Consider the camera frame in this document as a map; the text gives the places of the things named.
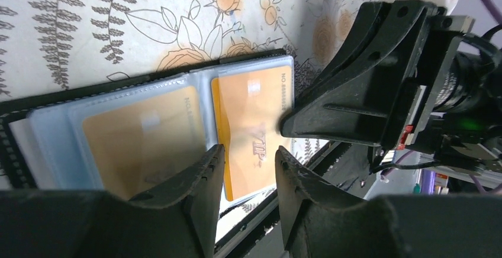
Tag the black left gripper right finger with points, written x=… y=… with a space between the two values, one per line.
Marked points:
x=461 y=225

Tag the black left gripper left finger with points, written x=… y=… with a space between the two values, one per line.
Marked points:
x=177 y=218

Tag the gold VIP card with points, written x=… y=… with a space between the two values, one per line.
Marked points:
x=248 y=108

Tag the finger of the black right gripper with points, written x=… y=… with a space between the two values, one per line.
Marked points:
x=364 y=94

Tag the black leather card holder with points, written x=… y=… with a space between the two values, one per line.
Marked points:
x=42 y=142

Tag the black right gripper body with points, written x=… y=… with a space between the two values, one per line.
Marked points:
x=466 y=140

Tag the floral table mat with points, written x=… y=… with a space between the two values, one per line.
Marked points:
x=57 y=45

